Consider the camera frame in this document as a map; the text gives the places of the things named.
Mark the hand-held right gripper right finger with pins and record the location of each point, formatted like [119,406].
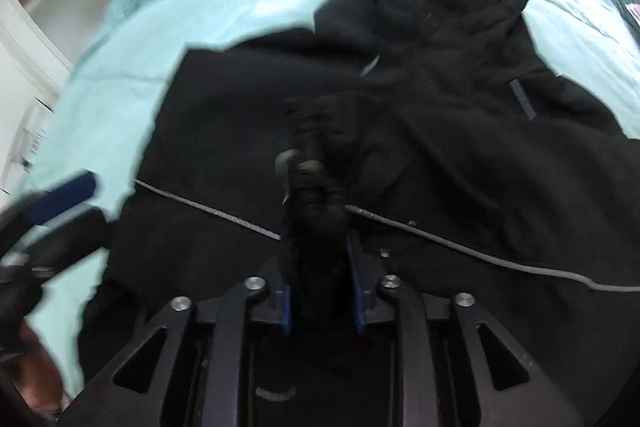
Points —
[358,294]

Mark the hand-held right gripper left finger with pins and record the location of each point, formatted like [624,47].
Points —
[285,307]

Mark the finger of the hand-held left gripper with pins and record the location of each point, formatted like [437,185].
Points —
[75,237]
[65,197]

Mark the black hoodie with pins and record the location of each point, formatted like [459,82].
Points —
[450,157]

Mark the person's left forearm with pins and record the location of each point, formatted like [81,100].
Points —
[37,377]

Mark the white cabinet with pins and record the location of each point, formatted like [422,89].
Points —
[25,57]

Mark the mint green bed sheet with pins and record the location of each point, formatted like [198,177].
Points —
[200,7]

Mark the pink object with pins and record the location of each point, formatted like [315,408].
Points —
[633,11]

